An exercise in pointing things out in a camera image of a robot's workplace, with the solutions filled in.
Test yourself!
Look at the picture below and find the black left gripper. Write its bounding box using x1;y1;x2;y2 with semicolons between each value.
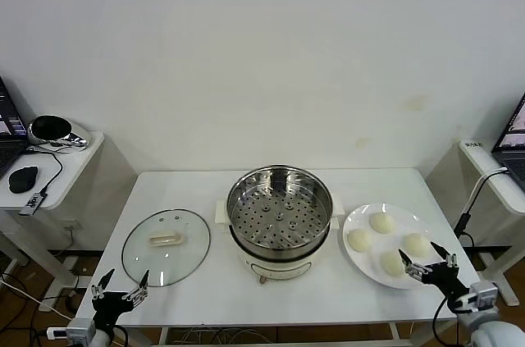
90;268;151;331

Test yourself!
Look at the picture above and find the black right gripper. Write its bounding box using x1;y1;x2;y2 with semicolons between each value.
397;241;469;303

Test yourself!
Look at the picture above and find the white steamed baozi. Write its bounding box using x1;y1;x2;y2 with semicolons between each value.
380;250;408;278
368;212;395;235
401;233;432;258
347;228;374;253

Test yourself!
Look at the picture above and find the glass pot lid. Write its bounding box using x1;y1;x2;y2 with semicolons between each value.
121;208;212;287

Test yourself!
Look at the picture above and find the perforated steel steamer basket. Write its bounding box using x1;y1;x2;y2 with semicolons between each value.
213;164;345;250

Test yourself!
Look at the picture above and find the white round plate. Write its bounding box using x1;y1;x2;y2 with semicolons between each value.
342;203;444;290

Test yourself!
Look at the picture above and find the white side table with label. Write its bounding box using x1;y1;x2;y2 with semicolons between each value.
458;138;525;307

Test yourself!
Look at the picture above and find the small grey usb hub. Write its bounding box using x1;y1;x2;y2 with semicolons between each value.
19;189;47;217

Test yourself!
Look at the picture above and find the white side table with mouse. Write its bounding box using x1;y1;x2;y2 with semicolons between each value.
0;130;106;297

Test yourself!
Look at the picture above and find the black computer mouse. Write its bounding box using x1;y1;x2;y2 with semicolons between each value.
7;165;39;194

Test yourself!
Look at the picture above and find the cream electric cooker base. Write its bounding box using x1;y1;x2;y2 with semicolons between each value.
215;199;341;285

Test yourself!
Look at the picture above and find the black laptop beside chrome helmet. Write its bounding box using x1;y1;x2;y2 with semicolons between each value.
0;75;30;178

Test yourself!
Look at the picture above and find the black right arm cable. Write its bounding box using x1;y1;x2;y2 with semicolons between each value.
434;296;460;347

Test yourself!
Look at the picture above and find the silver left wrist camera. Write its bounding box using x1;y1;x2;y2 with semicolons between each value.
65;317;95;342

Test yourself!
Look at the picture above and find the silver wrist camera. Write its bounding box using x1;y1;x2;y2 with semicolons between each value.
467;280;502;309
65;317;95;342

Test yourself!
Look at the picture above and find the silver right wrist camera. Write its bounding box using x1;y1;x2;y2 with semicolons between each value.
467;280;502;309

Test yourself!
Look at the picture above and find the white main table frame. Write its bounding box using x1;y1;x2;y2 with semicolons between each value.
135;320;463;347

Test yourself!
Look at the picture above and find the black white charger cable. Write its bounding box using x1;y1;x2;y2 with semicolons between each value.
453;166;509;249

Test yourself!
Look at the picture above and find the black laptop with charger cable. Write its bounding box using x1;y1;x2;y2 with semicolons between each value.
491;92;525;194

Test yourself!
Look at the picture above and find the thin black usb cable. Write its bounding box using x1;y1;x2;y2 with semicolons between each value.
22;148;65;196

